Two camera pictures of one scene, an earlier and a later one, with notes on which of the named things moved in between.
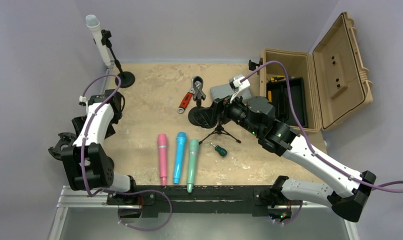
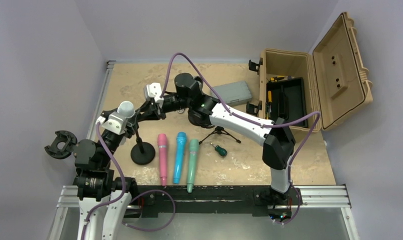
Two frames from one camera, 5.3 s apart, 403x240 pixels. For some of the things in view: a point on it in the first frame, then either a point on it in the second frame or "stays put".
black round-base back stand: [127, 78] → [142, 153]
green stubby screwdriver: [222, 151] stays put
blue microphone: [180, 149] stays put
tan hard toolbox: [338, 84] stays put
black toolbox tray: [280, 99] stays put
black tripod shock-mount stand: [220, 129] stays put
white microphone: [93, 22] → [126, 108]
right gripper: [220, 104] → [155, 112]
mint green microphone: [194, 146] stays put
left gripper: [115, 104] → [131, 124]
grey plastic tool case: [226, 90] stays put
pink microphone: [162, 155] stays put
